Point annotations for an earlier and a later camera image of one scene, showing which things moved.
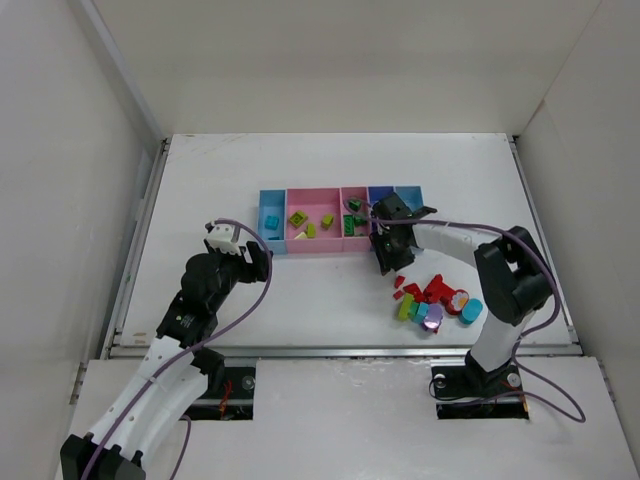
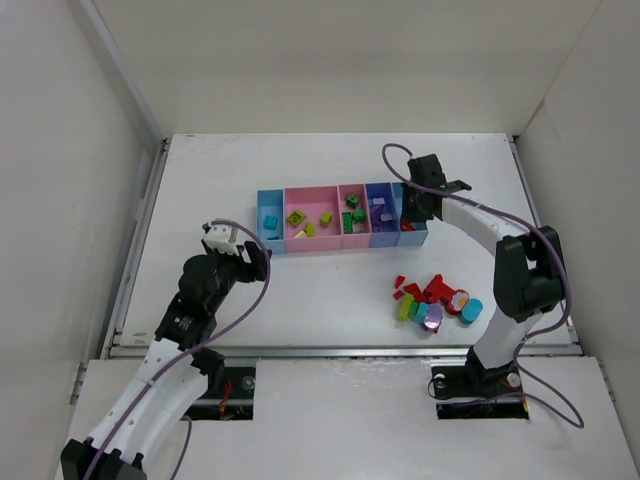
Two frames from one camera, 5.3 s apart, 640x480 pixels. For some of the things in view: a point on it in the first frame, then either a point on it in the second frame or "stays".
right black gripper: (395, 248) -> (415, 201)
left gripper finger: (260, 260) stays
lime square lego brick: (327, 221) stays
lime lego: (298, 218) stays
